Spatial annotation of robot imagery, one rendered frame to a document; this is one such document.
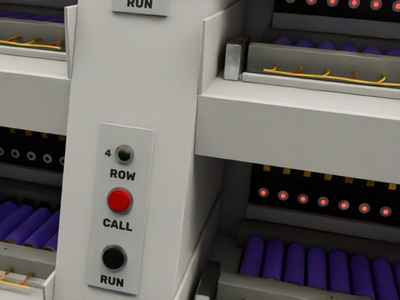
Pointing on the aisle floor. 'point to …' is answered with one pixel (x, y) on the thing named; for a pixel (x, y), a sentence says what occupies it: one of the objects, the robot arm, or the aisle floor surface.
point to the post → (123, 27)
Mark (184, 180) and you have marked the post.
